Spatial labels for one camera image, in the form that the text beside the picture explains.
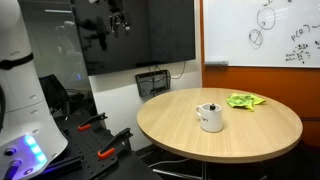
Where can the white marker with black cap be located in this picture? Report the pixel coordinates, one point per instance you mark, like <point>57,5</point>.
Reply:
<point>212,107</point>

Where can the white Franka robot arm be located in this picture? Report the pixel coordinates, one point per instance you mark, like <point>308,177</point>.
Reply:
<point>23,110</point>

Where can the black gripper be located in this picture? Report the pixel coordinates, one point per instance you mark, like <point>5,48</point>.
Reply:
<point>116,7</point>

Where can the black wall television screen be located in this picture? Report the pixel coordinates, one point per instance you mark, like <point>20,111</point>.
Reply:
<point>140,33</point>

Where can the yellow-green crumpled cloth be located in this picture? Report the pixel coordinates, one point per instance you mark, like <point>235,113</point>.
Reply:
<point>244,100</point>

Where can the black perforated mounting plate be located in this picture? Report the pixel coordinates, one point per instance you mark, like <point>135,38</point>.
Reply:
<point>85,146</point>

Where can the metal table leg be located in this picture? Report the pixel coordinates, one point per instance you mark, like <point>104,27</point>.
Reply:
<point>204,170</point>

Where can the white ceramic mug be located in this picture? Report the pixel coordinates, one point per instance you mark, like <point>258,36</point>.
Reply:
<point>210,118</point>

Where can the whiteboard with drawings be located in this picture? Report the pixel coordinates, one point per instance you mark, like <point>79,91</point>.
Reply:
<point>260,30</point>

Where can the black office chair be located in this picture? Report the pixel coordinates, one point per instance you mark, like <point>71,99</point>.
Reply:
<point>55,95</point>

